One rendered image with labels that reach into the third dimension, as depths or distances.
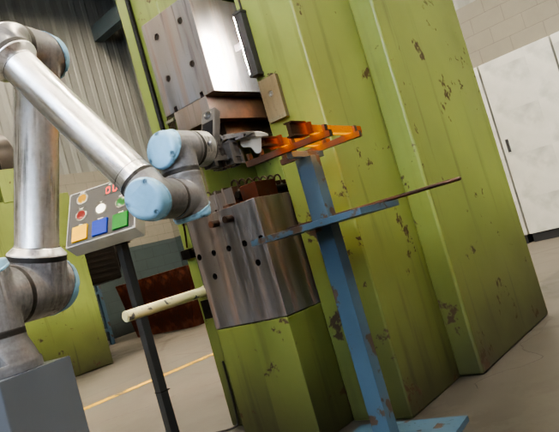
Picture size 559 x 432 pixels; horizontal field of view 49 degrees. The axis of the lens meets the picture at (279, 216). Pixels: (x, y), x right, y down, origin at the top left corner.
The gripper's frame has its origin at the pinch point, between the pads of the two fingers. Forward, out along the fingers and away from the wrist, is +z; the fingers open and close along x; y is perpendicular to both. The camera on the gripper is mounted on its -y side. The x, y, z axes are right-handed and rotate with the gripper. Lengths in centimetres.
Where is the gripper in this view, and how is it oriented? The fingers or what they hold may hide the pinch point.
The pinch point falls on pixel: (246, 141)
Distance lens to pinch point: 173.1
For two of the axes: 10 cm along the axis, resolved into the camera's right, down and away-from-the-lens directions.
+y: 2.7, 9.6, -0.5
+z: 5.1, -1.0, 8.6
